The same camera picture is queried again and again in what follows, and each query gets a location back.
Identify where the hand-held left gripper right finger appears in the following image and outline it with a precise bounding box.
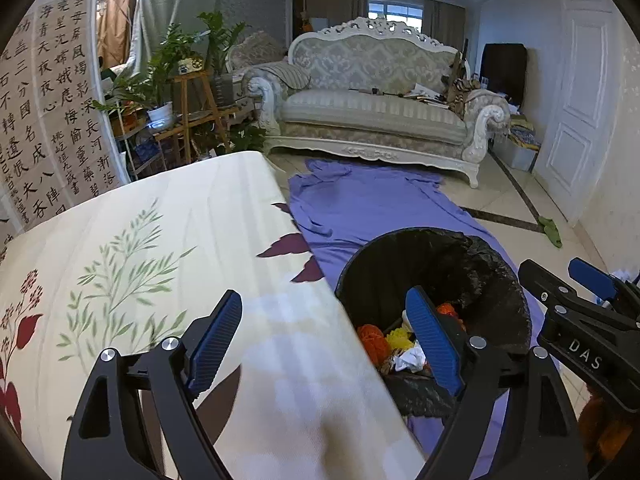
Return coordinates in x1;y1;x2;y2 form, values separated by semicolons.
404;286;583;480

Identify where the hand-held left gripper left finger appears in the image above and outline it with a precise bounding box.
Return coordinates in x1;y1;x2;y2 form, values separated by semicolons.
62;289;244;480

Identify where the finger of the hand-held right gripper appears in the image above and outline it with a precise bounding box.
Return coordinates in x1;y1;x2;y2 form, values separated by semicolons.
570;257;640;322
518;258;601;323

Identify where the large white plastic bag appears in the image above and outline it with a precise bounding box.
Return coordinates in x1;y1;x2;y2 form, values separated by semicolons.
392;345;427;373

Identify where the orange plastic bag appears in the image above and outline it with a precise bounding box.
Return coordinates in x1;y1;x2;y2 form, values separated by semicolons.
434;301;467;333

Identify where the yellow honeycomb paper ball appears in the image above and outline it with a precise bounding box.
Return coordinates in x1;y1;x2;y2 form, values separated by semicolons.
384;327;416;351

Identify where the orange honeycomb paper ball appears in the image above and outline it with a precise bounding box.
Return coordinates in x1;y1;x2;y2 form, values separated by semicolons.
357;324;392;361

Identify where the black trash bin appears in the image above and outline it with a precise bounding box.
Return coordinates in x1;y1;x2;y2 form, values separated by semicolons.
335;227;533;418

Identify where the person's right forearm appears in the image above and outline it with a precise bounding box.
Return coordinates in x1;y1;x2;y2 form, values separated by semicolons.
580;390;636;476

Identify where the green rag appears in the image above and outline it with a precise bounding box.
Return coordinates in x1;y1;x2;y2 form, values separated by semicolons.
537;216;563;248

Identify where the storage box with clutter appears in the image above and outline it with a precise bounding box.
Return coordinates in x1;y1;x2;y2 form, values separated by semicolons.
500;115;541;171

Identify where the purple floor cloth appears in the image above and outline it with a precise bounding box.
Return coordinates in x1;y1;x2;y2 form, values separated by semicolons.
287;157;566;480

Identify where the white panelled door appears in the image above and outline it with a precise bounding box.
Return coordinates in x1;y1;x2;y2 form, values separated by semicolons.
532;0;621;223

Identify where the floral tablecloth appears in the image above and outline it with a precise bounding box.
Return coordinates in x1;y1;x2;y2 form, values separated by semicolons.
0;151;426;480

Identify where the brown patterned cloth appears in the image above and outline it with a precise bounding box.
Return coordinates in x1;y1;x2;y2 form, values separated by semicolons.
447;77;483;116

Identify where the low leafy plant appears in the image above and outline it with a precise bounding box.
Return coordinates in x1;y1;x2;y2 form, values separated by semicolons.
192;125;268;156

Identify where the pile of papers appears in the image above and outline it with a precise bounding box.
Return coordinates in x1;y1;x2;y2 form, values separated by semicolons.
402;82;448;106

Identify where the plant in white pot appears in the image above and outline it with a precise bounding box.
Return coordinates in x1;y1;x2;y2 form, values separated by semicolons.
92;22;196;129

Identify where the ornate white sofa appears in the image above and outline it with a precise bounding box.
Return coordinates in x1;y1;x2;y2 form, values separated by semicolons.
241;15;512;188

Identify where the wooden plant stand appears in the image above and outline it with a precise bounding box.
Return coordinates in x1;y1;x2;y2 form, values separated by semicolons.
150;70;241;163

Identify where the grey striped throw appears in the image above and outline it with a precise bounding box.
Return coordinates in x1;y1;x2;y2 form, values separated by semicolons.
260;62;311;91

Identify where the fluffy beige cushion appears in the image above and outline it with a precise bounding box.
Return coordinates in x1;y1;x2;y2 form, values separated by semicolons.
227;31;288;72

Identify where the tall dark green plant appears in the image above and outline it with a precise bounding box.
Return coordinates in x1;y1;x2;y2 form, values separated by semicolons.
197;10;246;106

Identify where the window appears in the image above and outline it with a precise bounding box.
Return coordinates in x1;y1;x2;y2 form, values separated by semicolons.
367;0;426;23

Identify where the brown curtain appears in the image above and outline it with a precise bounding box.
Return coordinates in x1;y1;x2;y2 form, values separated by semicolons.
95;0;133;68

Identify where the grey green curtain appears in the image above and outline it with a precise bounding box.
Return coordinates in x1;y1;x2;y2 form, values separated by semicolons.
130;0;226;81

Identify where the calligraphy wall sheet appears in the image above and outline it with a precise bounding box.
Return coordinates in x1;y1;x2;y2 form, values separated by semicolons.
35;0;123;196
0;20;68;226

